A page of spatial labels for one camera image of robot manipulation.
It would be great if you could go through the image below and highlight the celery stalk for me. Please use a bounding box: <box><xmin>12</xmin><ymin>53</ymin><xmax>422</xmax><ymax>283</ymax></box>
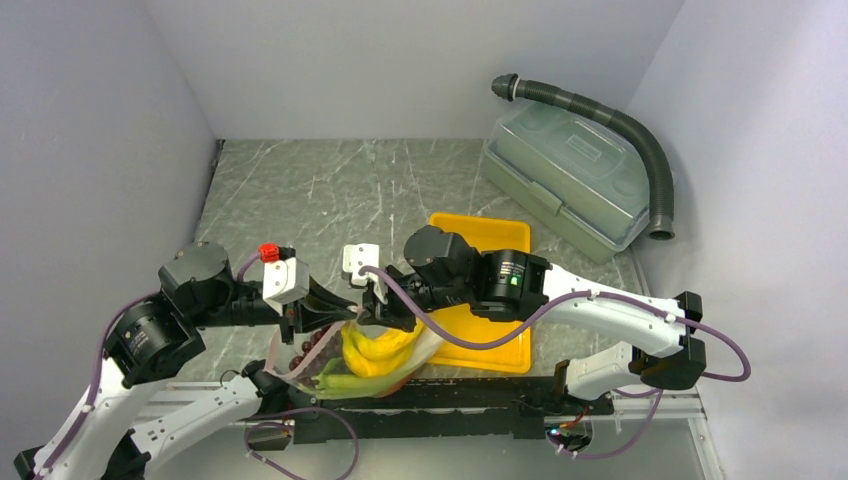
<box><xmin>312</xmin><ymin>374</ymin><xmax>411</xmax><ymax>400</ymax></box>

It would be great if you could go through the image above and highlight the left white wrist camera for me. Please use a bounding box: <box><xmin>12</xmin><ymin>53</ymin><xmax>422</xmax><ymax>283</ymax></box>
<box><xmin>258</xmin><ymin>243</ymin><xmax>310</xmax><ymax>313</ymax></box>

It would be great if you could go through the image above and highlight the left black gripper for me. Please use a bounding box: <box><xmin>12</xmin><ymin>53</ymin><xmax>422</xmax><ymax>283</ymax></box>
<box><xmin>192</xmin><ymin>270</ymin><xmax>358</xmax><ymax>343</ymax></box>

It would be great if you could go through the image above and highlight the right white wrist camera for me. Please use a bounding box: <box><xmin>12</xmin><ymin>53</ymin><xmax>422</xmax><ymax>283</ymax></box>
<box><xmin>341</xmin><ymin>243</ymin><xmax>386</xmax><ymax>303</ymax></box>

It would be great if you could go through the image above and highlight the clear lidded storage box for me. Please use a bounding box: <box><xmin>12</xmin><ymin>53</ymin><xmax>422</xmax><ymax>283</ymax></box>
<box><xmin>481</xmin><ymin>102</ymin><xmax>650</xmax><ymax>263</ymax></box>

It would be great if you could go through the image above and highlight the aluminium frame rail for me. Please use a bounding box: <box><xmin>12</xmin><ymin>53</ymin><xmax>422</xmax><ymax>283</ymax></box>
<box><xmin>133</xmin><ymin>377</ymin><xmax>258</xmax><ymax>425</ymax></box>

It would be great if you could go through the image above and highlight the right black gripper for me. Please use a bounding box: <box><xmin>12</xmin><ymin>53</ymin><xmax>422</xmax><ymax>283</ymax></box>
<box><xmin>356</xmin><ymin>265</ymin><xmax>471</xmax><ymax>334</ymax></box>

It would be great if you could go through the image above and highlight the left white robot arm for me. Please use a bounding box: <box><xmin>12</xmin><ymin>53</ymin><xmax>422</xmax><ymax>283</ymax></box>
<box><xmin>14</xmin><ymin>241</ymin><xmax>355</xmax><ymax>479</ymax></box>

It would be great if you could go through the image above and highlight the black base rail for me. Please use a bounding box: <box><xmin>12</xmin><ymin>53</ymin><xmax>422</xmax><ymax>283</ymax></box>
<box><xmin>248</xmin><ymin>376</ymin><xmax>614</xmax><ymax>444</ymax></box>

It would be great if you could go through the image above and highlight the yellow plastic tray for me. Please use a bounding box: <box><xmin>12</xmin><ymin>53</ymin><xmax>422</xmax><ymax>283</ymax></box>
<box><xmin>423</xmin><ymin>211</ymin><xmax>533</xmax><ymax>376</ymax></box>

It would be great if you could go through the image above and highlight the dark red grapes bunch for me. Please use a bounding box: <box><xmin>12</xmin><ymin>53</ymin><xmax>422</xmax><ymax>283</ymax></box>
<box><xmin>288</xmin><ymin>323</ymin><xmax>343</xmax><ymax>370</ymax></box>

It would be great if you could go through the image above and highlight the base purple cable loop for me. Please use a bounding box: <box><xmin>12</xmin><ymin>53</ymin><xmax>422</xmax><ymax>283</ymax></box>
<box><xmin>242</xmin><ymin>406</ymin><xmax>359</xmax><ymax>480</ymax></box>

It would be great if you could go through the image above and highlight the yellow banana bunch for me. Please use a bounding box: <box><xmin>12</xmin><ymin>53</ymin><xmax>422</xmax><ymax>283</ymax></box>
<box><xmin>340</xmin><ymin>321</ymin><xmax>424</xmax><ymax>377</ymax></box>

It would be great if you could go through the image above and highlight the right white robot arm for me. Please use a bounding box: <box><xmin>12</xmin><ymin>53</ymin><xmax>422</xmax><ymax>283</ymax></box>
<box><xmin>347</xmin><ymin>225</ymin><xmax>707</xmax><ymax>415</ymax></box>

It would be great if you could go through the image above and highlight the grey corrugated hose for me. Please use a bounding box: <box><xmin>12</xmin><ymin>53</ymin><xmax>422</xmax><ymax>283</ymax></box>
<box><xmin>490</xmin><ymin>72</ymin><xmax>677</xmax><ymax>242</ymax></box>

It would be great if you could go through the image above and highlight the clear pink zip top bag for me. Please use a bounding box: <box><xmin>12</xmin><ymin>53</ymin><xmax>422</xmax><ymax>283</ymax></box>
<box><xmin>260</xmin><ymin>303</ymin><xmax>444</xmax><ymax>400</ymax></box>

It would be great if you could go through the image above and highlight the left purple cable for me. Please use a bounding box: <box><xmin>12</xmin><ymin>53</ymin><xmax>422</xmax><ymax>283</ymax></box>
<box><xmin>33</xmin><ymin>251</ymin><xmax>273</xmax><ymax>480</ymax></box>

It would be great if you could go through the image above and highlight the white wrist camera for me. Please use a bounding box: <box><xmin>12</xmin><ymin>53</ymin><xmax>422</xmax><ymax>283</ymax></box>
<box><xmin>341</xmin><ymin>243</ymin><xmax>386</xmax><ymax>303</ymax></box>
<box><xmin>258</xmin><ymin>243</ymin><xmax>310</xmax><ymax>313</ymax></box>

